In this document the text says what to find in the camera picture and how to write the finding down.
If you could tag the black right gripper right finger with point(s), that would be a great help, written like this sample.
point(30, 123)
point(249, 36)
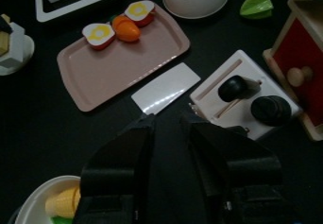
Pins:
point(234, 177)

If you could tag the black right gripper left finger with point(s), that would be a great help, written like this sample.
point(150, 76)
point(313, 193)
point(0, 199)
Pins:
point(113, 174)

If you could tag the toy egg on red base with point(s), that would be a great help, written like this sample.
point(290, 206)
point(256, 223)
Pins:
point(140, 12)
point(98, 35)

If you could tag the yellow toy corn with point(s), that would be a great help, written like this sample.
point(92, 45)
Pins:
point(64, 202)

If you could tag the white toy plate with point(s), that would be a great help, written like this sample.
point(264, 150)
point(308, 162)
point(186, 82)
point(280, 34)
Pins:
point(37, 199)

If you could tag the black stove knob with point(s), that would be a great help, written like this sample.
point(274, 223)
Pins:
point(232, 88)
point(270, 110)

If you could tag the white toy stove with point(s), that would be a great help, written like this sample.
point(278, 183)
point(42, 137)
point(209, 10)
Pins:
point(234, 89)

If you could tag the white card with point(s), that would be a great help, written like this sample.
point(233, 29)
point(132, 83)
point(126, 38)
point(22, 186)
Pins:
point(165, 88)

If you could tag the pink plastic tray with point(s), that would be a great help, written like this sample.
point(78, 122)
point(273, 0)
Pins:
point(118, 62)

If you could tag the wooden box with red panel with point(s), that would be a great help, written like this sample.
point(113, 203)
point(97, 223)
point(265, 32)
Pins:
point(300, 60)

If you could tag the orange toy fruit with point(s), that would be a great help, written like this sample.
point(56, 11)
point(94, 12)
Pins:
point(125, 28)

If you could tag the green toy leaf slice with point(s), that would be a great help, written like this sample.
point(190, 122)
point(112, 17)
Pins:
point(257, 4)

